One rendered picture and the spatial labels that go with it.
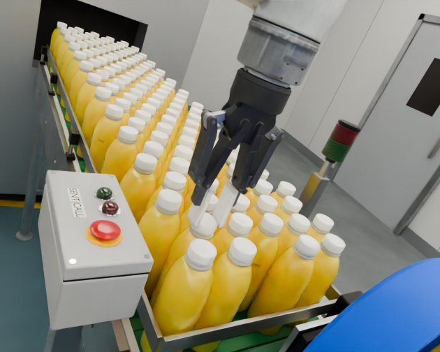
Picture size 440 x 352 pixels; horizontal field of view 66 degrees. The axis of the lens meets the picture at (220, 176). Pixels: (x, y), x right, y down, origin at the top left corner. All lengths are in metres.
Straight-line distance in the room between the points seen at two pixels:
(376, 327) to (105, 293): 0.29
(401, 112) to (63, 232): 4.27
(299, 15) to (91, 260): 0.35
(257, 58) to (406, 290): 0.29
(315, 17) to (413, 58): 4.26
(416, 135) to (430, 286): 3.96
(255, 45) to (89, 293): 0.34
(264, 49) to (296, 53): 0.04
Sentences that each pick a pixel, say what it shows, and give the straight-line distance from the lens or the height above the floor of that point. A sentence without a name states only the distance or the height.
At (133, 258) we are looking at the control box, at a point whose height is 1.10.
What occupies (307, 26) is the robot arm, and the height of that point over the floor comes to 1.40.
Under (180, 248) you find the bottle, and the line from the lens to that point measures 0.54.
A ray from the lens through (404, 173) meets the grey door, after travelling 4.33.
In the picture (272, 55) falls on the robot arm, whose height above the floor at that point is 1.36.
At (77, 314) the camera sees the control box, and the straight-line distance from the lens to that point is 0.46.
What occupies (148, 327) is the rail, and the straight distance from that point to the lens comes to 0.54.
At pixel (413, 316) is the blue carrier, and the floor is 1.21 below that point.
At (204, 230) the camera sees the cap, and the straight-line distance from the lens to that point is 0.52.
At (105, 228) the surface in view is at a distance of 0.44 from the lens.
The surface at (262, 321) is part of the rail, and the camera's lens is 0.62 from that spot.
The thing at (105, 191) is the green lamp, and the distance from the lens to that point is 0.51.
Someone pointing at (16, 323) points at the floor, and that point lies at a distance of 1.76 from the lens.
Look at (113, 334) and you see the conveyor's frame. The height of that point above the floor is 0.89.
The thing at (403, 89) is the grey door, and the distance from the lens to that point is 4.58.
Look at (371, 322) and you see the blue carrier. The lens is 0.38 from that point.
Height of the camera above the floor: 1.38
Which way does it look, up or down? 23 degrees down
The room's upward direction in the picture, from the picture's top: 23 degrees clockwise
